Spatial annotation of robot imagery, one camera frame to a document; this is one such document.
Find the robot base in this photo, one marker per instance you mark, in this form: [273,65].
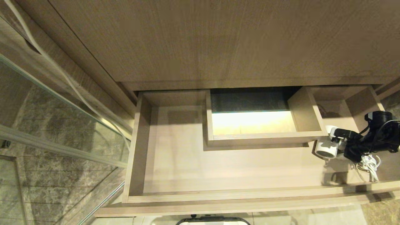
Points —
[212,220]

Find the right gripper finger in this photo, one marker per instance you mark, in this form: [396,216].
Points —
[345,134]

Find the white cylindrical cup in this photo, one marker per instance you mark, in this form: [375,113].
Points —
[326,149]

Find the wooden drawer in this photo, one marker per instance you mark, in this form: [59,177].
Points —
[187,168]

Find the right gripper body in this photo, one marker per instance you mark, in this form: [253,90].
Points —
[356,148]

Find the wooden vanity cabinet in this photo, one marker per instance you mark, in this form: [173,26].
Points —
[218,40]

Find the glass shower door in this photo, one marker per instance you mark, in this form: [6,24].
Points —
[47,131]

